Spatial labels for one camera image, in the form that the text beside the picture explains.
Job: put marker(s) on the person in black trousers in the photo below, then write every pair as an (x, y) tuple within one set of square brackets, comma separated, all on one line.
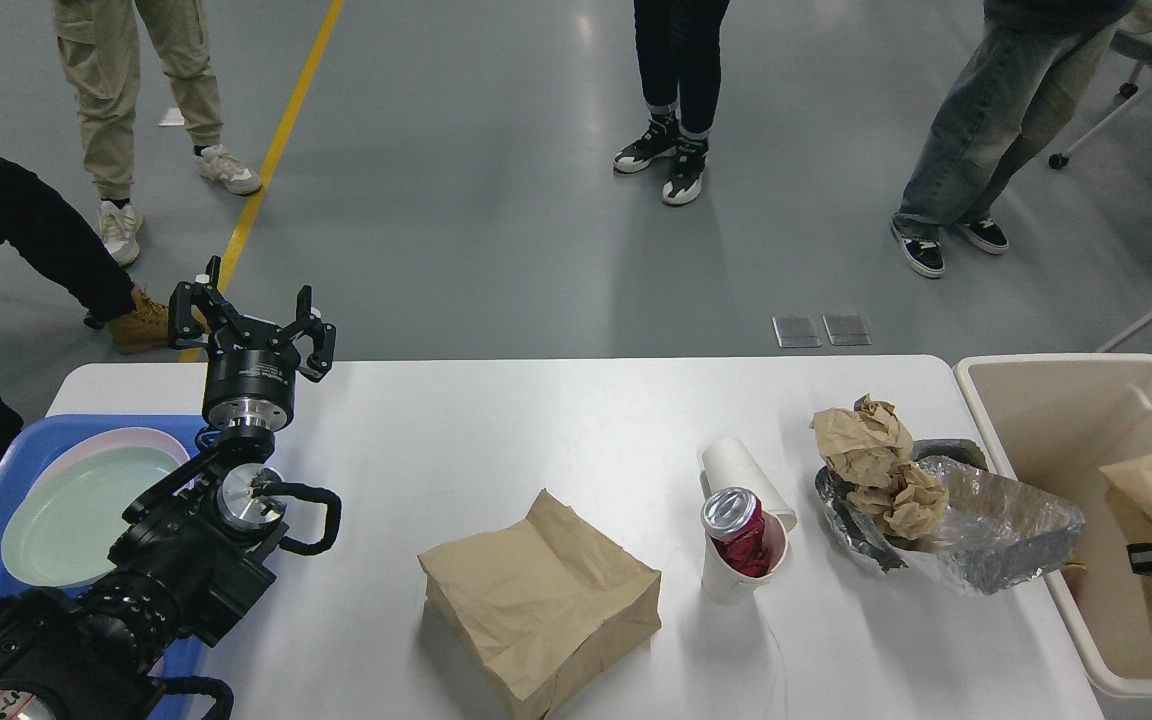
[(678, 47)]

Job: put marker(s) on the white paper scrap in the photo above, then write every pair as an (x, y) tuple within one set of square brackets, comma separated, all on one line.
[(172, 117)]

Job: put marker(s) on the pink plate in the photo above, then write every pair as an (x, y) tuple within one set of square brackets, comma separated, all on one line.
[(117, 438)]

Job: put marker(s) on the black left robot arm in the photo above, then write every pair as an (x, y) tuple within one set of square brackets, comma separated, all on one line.
[(191, 562)]

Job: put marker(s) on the crushed red soda can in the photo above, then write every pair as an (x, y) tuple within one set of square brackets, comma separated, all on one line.
[(733, 519)]

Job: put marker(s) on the brown paper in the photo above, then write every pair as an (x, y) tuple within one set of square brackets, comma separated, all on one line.
[(865, 444), (910, 508)]

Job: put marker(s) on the seated person tan boots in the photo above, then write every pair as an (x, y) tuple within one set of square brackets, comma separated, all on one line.
[(54, 239)]

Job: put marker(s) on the clear plastic wrapper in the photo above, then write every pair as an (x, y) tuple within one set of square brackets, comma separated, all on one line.
[(997, 532)]

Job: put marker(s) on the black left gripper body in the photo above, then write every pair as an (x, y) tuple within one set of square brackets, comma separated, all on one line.
[(250, 386)]

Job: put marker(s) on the beige plastic bin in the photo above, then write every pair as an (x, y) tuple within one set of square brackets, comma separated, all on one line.
[(1054, 421)]

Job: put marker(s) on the metal floor socket plate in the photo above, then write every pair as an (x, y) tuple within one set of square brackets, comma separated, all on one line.
[(800, 331)]

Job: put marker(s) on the person in beige trousers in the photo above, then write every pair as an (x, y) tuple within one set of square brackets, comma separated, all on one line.
[(99, 48)]

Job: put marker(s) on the grey crumpled wrapper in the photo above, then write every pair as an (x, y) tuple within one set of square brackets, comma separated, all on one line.
[(960, 450)]

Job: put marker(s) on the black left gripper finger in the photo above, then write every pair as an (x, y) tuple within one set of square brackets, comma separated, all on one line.
[(307, 323), (200, 317)]

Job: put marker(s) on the green plate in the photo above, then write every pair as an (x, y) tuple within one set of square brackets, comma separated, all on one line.
[(60, 536)]

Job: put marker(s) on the white paper cup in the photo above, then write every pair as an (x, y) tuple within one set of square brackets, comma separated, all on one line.
[(728, 463), (722, 584)]

